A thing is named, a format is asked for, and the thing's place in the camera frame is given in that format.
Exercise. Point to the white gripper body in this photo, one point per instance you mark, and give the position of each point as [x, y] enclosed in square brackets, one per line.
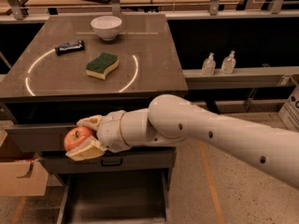
[109, 131]

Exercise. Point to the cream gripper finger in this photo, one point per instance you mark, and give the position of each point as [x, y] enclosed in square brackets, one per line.
[91, 123]
[90, 148]

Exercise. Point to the red apple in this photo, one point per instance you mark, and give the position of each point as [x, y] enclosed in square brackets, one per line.
[76, 136]

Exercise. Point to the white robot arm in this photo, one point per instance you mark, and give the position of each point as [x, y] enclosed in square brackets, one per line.
[170, 119]

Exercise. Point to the grey middle drawer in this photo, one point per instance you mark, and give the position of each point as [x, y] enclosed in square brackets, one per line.
[140, 158]

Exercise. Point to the grey drawer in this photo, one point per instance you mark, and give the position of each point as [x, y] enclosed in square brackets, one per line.
[127, 197]
[140, 158]
[41, 126]

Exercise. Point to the grey bottom drawer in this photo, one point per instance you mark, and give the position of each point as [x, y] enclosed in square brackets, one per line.
[127, 197]

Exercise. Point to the grey drawer cabinet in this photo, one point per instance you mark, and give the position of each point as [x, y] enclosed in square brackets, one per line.
[148, 67]

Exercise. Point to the grey top drawer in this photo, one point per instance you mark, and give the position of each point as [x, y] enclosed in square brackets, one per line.
[41, 126]

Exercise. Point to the green yellow sponge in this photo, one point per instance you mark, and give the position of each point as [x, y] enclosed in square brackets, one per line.
[101, 66]

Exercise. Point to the dark snack bar wrapper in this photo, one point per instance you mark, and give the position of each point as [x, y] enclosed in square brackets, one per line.
[70, 47]

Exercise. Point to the cardboard box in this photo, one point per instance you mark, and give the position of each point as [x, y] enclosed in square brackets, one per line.
[21, 174]

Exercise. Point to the white ceramic bowl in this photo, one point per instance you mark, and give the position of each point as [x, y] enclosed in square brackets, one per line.
[106, 27]

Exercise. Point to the left clear sanitizer bottle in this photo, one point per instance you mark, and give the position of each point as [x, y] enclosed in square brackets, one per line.
[209, 65]

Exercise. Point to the clear sanitizer bottle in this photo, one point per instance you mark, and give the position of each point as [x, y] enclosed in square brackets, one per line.
[228, 63]
[209, 65]

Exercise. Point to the right clear sanitizer bottle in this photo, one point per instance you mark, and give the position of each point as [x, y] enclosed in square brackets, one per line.
[228, 63]

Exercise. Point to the white printed box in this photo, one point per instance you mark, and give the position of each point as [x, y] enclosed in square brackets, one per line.
[289, 112]

